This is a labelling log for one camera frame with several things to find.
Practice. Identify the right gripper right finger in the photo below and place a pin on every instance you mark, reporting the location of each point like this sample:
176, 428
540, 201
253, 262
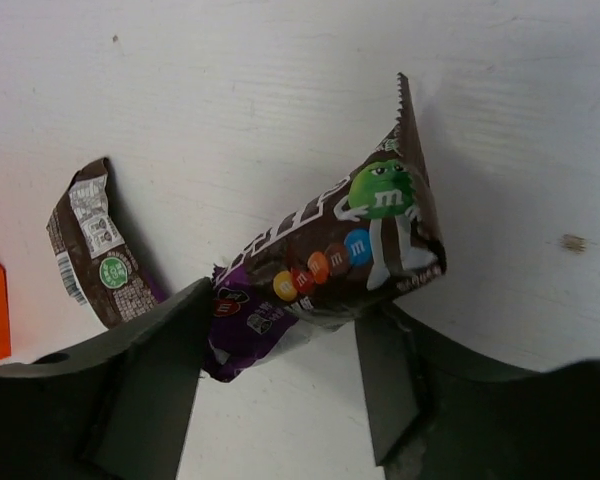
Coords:
439, 410

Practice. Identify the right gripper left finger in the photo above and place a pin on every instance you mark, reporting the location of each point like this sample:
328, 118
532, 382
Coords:
116, 406

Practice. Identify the brown white snack wrapper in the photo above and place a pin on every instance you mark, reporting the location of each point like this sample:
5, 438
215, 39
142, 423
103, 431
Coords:
97, 266

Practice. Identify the purple brown snack wrapper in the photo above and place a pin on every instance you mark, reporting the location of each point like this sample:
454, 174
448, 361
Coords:
372, 237

